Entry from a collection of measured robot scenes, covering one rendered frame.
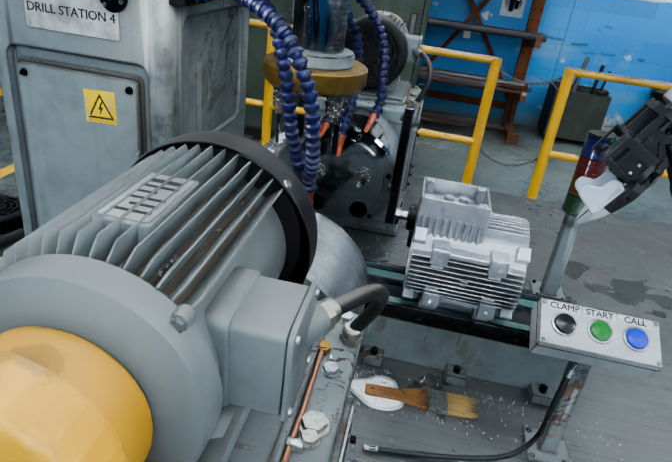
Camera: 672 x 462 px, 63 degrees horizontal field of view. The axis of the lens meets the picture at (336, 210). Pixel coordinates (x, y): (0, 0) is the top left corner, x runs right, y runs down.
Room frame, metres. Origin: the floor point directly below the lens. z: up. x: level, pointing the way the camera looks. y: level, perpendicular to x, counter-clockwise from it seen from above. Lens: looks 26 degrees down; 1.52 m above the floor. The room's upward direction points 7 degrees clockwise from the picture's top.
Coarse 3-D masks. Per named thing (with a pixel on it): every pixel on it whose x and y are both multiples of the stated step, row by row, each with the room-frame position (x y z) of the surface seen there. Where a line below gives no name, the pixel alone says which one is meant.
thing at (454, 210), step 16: (432, 192) 0.94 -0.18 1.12; (448, 192) 0.95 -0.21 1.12; (464, 192) 0.95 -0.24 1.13; (480, 192) 0.93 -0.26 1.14; (432, 208) 0.86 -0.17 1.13; (448, 208) 0.86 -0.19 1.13; (464, 208) 0.85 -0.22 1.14; (480, 208) 0.85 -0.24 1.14; (416, 224) 0.87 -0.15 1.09; (432, 224) 0.86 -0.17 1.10; (448, 224) 0.86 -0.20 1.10; (464, 224) 0.85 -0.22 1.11; (480, 224) 0.85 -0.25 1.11; (464, 240) 0.85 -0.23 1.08; (480, 240) 0.85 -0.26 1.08
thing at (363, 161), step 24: (360, 120) 1.21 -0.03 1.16; (384, 120) 1.29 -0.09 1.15; (336, 144) 1.15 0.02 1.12; (360, 144) 1.14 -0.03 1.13; (384, 144) 1.15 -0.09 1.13; (336, 168) 1.15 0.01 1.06; (360, 168) 1.13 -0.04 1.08; (384, 168) 1.14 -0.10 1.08; (336, 192) 1.15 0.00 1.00; (360, 192) 1.14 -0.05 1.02; (384, 192) 1.13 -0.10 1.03; (336, 216) 1.15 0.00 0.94; (360, 216) 1.13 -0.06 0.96
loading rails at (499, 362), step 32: (384, 320) 0.85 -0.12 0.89; (416, 320) 0.84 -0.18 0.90; (448, 320) 0.83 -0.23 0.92; (480, 320) 0.83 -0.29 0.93; (512, 320) 0.91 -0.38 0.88; (384, 352) 0.85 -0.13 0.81; (416, 352) 0.84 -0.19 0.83; (448, 352) 0.83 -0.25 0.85; (480, 352) 0.82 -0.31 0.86; (512, 352) 0.81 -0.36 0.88; (512, 384) 0.81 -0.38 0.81; (544, 384) 0.80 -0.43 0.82
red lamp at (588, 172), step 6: (582, 156) 1.15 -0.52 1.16; (582, 162) 1.15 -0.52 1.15; (588, 162) 1.14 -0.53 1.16; (594, 162) 1.13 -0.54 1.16; (600, 162) 1.13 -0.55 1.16; (576, 168) 1.16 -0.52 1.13; (582, 168) 1.15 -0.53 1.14; (588, 168) 1.14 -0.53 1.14; (594, 168) 1.13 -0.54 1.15; (600, 168) 1.13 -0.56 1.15; (576, 174) 1.16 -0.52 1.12; (582, 174) 1.14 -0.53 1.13; (588, 174) 1.13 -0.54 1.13; (594, 174) 1.13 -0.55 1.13; (600, 174) 1.14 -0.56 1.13
